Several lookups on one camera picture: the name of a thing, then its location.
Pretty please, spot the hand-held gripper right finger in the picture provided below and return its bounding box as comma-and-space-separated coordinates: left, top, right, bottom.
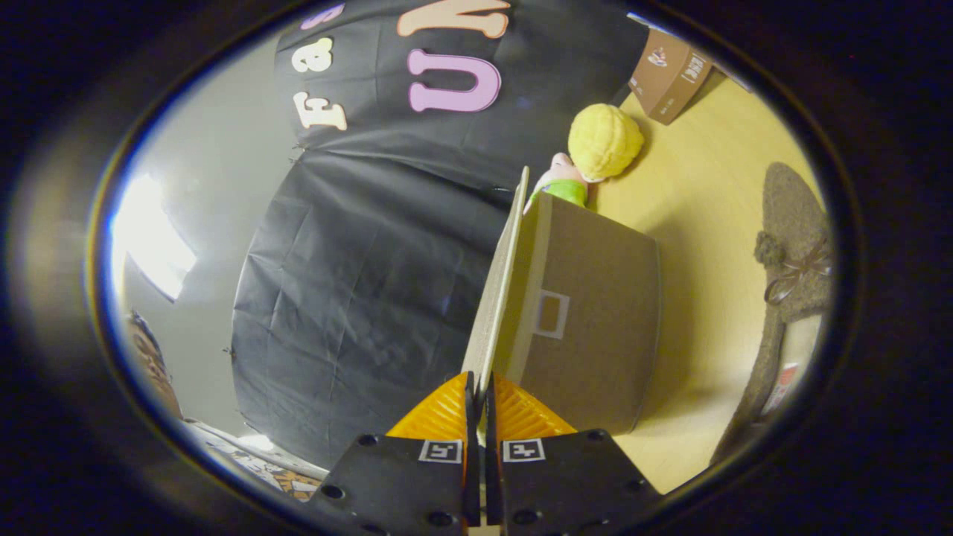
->
485, 371, 664, 536

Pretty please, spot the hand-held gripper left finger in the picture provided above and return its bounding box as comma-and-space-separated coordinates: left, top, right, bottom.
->
307, 371, 482, 536

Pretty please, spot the beige fabric storage box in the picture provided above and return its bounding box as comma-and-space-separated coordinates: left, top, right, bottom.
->
461, 165, 663, 437

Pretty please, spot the brown fuzzy slipper shoe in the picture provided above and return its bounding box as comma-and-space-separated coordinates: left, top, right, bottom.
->
711, 162, 836, 466

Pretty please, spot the patterned fabric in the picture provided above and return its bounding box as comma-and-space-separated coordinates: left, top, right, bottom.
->
185, 419, 330, 503

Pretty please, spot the black backdrop cloth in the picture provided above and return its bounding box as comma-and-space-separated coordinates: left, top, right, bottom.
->
229, 0, 650, 471

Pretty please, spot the pink and green plush toy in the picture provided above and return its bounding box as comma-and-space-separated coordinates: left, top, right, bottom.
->
525, 152, 590, 215

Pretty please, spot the yellow plush bun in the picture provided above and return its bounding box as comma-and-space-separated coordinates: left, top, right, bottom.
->
567, 103, 646, 183

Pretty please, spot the brown book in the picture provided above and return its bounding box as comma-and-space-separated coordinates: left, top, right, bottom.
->
627, 28, 715, 127

